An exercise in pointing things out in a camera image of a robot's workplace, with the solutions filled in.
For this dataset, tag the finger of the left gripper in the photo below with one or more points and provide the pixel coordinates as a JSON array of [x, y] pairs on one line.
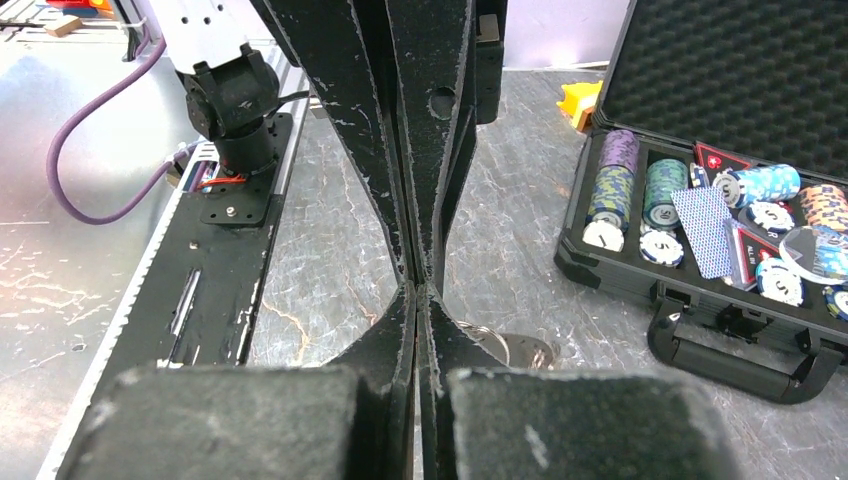
[[430, 41], [332, 42]]

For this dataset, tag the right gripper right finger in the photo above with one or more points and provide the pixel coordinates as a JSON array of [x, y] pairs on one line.
[[483, 420]]

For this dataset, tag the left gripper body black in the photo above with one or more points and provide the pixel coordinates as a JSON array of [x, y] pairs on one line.
[[490, 49]]

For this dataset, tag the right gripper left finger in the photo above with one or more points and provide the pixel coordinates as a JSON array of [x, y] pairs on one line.
[[351, 418]]

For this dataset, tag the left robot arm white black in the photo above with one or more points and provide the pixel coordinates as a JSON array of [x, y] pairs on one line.
[[231, 91]]

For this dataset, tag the orange yellow green brick stack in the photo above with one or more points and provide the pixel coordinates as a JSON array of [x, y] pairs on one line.
[[578, 103]]

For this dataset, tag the black poker chip case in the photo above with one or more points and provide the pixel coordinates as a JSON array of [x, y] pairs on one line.
[[714, 186]]

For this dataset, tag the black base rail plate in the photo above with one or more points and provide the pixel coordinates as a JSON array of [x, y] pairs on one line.
[[198, 300]]

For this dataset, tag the white toothed cable duct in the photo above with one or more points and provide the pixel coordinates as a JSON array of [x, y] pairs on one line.
[[83, 397]]

